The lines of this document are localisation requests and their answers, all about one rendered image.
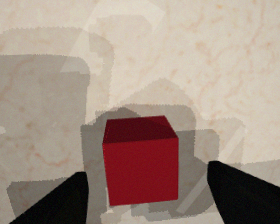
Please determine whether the red cube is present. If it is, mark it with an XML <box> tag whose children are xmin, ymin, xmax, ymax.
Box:
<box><xmin>103</xmin><ymin>115</ymin><xmax>179</xmax><ymax>206</ymax></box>

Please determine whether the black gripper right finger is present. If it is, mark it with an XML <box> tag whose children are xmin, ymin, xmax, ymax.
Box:
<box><xmin>207</xmin><ymin>160</ymin><xmax>280</xmax><ymax>224</ymax></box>

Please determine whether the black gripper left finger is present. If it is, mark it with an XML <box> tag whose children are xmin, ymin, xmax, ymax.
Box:
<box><xmin>10</xmin><ymin>172</ymin><xmax>89</xmax><ymax>224</ymax></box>

